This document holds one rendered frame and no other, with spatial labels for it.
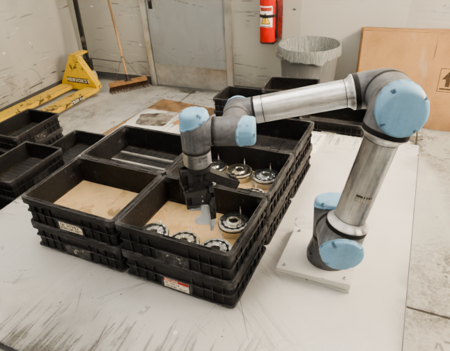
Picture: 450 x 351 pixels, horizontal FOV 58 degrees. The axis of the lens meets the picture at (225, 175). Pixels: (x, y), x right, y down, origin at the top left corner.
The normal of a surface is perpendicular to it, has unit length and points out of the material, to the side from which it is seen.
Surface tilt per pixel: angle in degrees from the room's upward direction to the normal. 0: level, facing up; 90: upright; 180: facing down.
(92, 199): 0
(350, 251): 94
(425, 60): 80
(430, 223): 0
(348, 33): 90
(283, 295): 0
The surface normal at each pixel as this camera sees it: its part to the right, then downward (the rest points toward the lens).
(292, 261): -0.07, -0.87
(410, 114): -0.06, 0.37
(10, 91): 0.91, 0.18
